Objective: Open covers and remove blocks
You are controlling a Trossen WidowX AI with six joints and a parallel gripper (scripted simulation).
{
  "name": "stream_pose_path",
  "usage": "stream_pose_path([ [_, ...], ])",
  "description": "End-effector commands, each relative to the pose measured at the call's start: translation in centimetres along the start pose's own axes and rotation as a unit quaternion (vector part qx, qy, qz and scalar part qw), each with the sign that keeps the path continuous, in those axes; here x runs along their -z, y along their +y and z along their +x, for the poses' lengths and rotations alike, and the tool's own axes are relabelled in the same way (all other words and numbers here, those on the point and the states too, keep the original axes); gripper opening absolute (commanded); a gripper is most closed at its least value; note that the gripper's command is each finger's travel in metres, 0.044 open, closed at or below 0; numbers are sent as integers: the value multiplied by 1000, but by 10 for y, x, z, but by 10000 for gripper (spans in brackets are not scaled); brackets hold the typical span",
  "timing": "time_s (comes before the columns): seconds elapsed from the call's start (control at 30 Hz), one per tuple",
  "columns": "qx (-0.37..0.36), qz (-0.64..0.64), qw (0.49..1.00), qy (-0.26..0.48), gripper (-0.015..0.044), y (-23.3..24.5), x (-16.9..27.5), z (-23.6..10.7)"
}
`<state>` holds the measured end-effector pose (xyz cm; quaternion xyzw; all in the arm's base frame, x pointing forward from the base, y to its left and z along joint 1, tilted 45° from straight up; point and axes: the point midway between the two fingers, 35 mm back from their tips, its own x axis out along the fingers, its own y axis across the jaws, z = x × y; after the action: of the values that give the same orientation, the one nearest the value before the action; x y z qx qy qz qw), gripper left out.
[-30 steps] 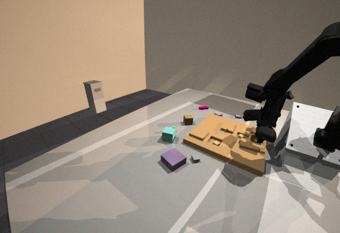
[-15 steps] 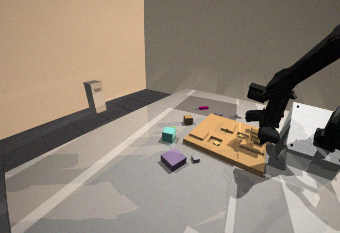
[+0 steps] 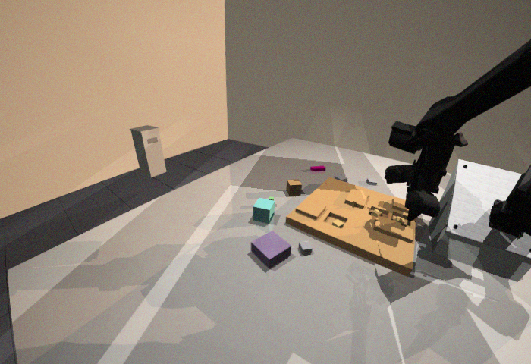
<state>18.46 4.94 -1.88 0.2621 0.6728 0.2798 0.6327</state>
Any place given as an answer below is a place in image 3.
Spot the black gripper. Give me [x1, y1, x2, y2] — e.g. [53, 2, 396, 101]
[405, 157, 447, 221]

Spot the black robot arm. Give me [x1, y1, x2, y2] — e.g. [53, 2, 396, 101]
[384, 40, 531, 238]

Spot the teal cube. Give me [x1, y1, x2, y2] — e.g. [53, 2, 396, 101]
[253, 198, 275, 224]

